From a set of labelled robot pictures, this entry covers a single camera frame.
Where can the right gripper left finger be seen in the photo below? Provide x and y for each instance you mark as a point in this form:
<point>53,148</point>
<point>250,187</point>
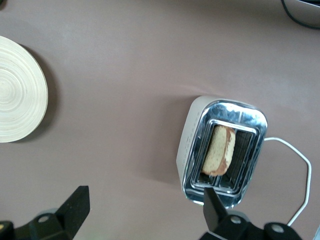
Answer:
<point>75,210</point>

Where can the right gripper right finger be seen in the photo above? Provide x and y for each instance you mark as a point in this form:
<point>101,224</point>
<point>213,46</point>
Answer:
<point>215,212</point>

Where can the slice of brown-crust bread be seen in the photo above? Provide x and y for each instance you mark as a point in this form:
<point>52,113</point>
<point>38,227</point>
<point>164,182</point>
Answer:
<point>217,150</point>

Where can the round pale wooden plate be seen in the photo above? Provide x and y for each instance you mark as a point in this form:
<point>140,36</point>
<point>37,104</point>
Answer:
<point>20,95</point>

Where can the cream and chrome toaster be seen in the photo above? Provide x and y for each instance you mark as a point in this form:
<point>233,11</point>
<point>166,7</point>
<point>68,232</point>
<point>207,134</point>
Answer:
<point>190,130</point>

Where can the brown table cover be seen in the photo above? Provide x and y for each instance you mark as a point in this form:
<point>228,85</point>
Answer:
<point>112,100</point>

